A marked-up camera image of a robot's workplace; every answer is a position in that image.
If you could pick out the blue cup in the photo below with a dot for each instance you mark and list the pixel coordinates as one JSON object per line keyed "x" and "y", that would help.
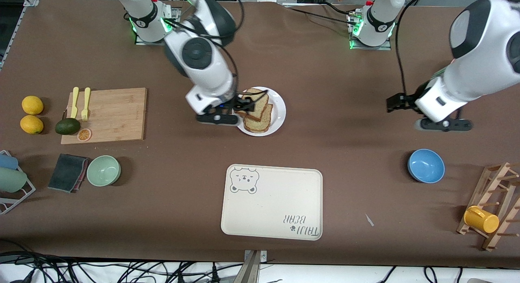
{"x": 8, "y": 162}

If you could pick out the yellow plastic fork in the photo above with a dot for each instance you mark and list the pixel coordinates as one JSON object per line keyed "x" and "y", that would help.
{"x": 85, "y": 108}

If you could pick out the orange slice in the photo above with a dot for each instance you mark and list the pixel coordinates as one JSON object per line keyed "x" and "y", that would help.
{"x": 84, "y": 135}

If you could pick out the aluminium frame profile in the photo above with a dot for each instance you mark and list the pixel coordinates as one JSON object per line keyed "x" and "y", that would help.
{"x": 10, "y": 39}

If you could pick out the wooden cutting board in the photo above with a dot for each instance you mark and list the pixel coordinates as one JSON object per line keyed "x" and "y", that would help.
{"x": 113, "y": 116}

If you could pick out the pale green bowl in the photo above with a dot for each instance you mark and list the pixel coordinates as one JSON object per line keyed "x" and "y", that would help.
{"x": 103, "y": 170}

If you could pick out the bread slice under egg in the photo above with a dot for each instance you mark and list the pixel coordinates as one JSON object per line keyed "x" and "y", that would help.
{"x": 260, "y": 126}

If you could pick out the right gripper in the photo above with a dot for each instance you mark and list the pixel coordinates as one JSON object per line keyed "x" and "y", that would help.
{"x": 240, "y": 103}

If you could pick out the avocado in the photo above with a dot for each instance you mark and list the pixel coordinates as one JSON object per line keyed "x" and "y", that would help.
{"x": 67, "y": 126}

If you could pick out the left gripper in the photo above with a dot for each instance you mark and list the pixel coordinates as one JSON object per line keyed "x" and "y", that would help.
{"x": 409, "y": 101}

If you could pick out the yellow lemon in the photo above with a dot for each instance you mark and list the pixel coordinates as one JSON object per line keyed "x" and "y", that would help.
{"x": 32, "y": 105}
{"x": 31, "y": 124}

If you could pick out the cream bear print tray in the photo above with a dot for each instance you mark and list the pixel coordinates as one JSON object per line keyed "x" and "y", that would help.
{"x": 272, "y": 201}

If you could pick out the blue bowl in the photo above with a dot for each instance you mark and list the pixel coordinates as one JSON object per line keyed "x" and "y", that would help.
{"x": 426, "y": 166}

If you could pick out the plain bread slice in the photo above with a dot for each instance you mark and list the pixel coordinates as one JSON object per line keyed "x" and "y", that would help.
{"x": 260, "y": 102}

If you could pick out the white round plate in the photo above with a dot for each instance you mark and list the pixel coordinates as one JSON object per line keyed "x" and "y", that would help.
{"x": 278, "y": 112}

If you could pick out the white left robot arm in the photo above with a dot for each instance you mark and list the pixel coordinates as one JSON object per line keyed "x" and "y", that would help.
{"x": 487, "y": 43}

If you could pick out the wooden mug rack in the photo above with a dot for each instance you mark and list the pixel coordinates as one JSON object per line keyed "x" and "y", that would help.
{"x": 501, "y": 185}

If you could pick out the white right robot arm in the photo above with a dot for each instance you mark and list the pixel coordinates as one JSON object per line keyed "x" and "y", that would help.
{"x": 199, "y": 51}

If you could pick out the pale green cup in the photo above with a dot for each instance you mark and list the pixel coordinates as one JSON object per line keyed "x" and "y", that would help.
{"x": 12, "y": 179}

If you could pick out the dark grey folded cloth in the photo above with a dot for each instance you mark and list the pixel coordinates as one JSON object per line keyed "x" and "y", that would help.
{"x": 67, "y": 173}

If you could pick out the yellow plastic knife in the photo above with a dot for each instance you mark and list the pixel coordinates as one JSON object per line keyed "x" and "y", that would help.
{"x": 74, "y": 102}

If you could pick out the metal table clamp bracket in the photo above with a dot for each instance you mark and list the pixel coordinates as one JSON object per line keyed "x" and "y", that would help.
{"x": 252, "y": 271}

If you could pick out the yellow mug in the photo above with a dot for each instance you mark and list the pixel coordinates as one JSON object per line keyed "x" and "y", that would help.
{"x": 481, "y": 220}

